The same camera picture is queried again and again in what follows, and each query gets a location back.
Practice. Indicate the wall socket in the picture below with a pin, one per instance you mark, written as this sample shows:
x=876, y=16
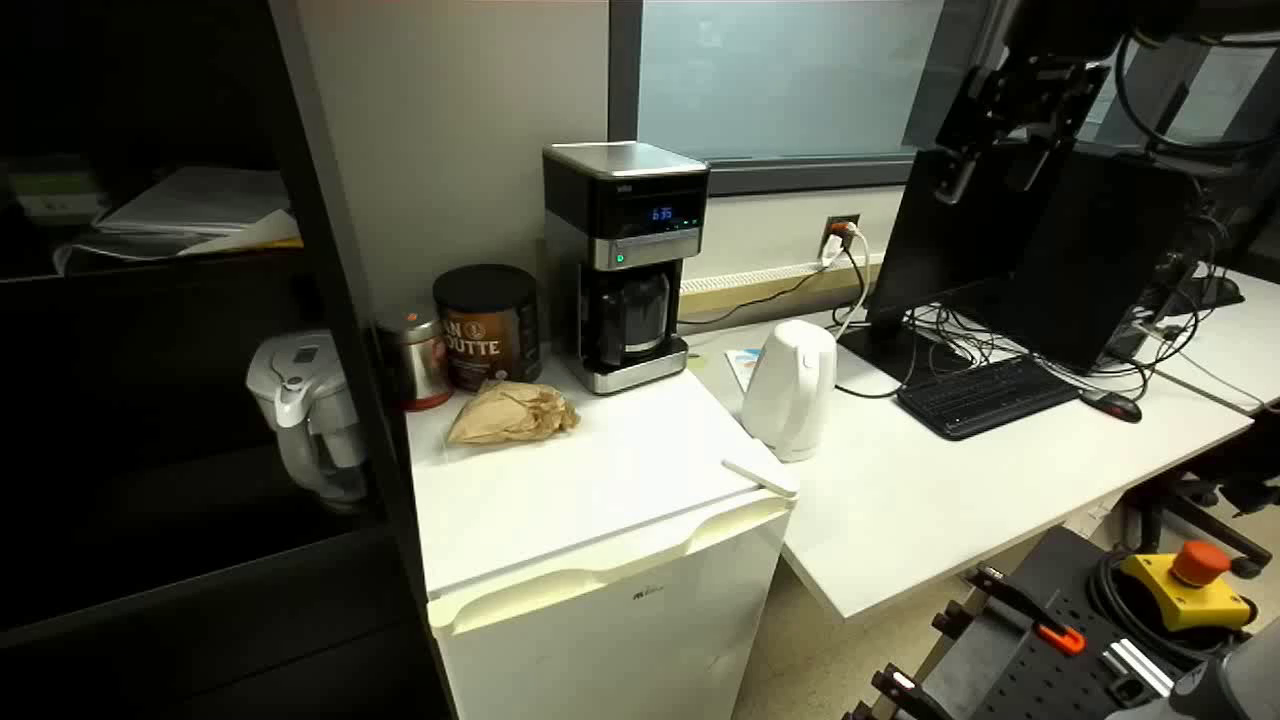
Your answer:
x=840, y=235

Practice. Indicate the white water filter pitcher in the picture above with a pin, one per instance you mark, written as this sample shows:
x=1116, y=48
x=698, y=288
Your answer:
x=305, y=410

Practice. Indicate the yellow emergency stop button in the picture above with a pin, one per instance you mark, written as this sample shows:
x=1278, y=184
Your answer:
x=1185, y=590

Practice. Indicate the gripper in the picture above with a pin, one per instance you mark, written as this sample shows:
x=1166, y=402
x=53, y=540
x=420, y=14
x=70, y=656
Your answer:
x=1035, y=95

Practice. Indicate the black monitor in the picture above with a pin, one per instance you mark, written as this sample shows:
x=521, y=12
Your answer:
x=1050, y=250

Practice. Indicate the black clamp with orange trigger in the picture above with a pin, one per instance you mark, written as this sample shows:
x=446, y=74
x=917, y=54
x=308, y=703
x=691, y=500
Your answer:
x=1030, y=610

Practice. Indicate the black shelf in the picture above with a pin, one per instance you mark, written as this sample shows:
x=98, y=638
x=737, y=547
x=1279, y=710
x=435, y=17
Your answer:
x=150, y=600

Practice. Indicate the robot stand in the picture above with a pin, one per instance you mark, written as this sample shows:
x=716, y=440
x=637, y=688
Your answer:
x=1040, y=680

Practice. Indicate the office chair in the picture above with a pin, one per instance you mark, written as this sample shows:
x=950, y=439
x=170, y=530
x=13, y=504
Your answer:
x=1200, y=500

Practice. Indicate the red and silver travel mug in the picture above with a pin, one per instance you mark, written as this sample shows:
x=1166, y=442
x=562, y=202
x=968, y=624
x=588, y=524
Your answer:
x=420, y=360

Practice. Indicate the brown coffee can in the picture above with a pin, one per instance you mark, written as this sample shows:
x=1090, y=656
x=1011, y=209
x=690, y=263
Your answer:
x=487, y=330

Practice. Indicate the window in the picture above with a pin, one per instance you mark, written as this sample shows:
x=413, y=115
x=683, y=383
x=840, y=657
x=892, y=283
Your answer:
x=790, y=80

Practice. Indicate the glass coffee carafe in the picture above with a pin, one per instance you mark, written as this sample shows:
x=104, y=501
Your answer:
x=635, y=320

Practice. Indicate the white desk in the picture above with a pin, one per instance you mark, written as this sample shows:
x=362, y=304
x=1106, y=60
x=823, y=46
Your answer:
x=950, y=500
x=1235, y=350

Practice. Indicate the paper card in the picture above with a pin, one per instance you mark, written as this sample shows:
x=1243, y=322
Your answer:
x=742, y=368

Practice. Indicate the white electric kettle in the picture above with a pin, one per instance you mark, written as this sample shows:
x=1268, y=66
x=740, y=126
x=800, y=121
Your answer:
x=790, y=390

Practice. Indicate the brown paper coffee filters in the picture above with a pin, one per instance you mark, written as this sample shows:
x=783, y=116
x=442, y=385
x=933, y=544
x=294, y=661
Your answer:
x=510, y=412

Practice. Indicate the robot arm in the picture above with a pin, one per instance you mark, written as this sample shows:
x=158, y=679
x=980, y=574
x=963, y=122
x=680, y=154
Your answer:
x=1235, y=680

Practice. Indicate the black and silver coffee maker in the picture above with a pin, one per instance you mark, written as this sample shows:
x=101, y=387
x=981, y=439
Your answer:
x=625, y=220

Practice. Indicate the white mini fridge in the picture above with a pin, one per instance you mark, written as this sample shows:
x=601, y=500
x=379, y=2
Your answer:
x=590, y=520

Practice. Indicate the white fridge door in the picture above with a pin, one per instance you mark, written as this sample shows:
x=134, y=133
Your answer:
x=620, y=620

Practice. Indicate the stack of papers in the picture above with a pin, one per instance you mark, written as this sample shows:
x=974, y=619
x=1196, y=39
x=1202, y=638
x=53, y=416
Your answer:
x=200, y=205

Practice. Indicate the black keyboard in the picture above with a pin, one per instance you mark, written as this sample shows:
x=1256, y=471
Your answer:
x=985, y=397

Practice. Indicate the black computer mouse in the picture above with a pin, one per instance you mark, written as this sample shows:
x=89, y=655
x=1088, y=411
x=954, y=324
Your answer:
x=1112, y=405

